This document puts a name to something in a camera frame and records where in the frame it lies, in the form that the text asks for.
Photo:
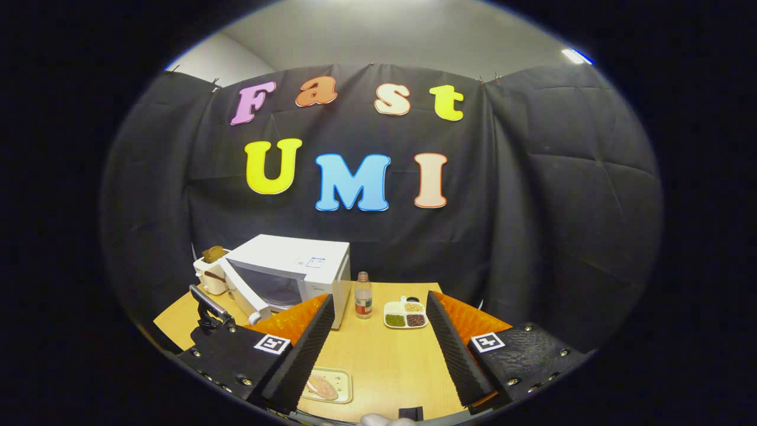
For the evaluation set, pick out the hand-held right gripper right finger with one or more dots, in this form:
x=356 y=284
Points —
x=452 y=349

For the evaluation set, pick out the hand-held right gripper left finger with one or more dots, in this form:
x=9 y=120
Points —
x=307 y=349

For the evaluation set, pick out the round bread bun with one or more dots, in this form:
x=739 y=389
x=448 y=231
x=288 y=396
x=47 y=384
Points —
x=322 y=387

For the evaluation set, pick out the white microwave oven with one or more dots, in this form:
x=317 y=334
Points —
x=290 y=254

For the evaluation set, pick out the white toaster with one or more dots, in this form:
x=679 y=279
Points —
x=210 y=281

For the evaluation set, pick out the pale green square plate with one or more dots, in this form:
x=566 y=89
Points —
x=343 y=378

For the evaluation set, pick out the white divided dish of beans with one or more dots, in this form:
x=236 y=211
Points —
x=405 y=319

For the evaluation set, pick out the brown bread slice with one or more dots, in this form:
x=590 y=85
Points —
x=214 y=254

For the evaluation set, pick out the clear bottle with red label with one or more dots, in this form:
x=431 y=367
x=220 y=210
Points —
x=363 y=299

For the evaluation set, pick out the black backdrop cloth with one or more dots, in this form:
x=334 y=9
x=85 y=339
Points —
x=532 y=207

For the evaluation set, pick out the ceiling light panel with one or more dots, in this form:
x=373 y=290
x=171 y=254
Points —
x=575 y=56

